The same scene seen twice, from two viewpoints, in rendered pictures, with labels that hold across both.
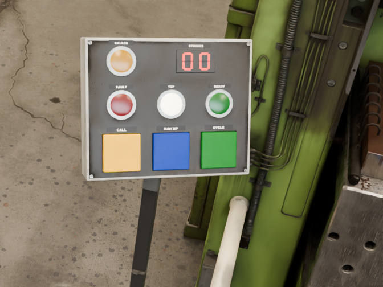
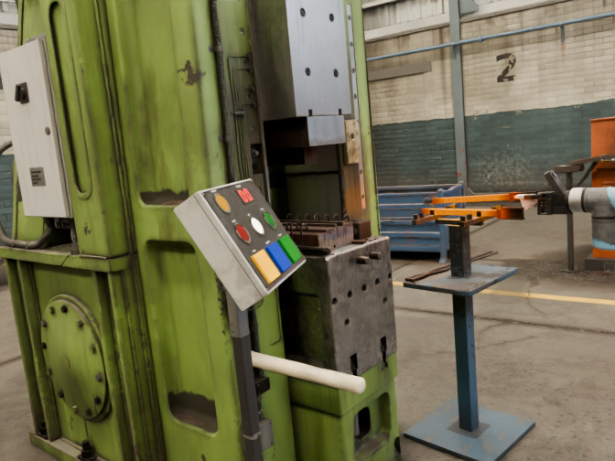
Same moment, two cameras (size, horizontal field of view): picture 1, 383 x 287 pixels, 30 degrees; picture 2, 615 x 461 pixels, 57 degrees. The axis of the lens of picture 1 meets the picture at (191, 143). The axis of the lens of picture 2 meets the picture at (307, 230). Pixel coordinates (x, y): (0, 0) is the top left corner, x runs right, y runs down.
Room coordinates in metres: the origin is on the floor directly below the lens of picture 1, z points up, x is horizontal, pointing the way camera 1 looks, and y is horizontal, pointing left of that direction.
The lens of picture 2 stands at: (0.27, 1.14, 1.29)
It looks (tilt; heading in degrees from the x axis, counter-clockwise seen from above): 9 degrees down; 305
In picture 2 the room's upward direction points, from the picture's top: 5 degrees counter-clockwise
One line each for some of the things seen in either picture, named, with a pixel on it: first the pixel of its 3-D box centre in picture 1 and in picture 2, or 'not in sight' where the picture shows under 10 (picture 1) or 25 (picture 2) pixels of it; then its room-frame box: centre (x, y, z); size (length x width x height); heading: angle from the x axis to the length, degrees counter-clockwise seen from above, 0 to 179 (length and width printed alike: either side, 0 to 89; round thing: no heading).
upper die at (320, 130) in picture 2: not in sight; (280, 134); (1.49, -0.51, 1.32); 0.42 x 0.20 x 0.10; 174
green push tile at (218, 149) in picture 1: (218, 149); (288, 249); (1.16, -0.06, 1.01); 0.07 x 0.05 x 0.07; 109
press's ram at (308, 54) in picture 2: not in sight; (282, 64); (1.48, -0.55, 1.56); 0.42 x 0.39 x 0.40; 174
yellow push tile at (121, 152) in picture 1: (121, 152); (264, 267); (1.10, 0.13, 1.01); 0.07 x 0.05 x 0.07; 109
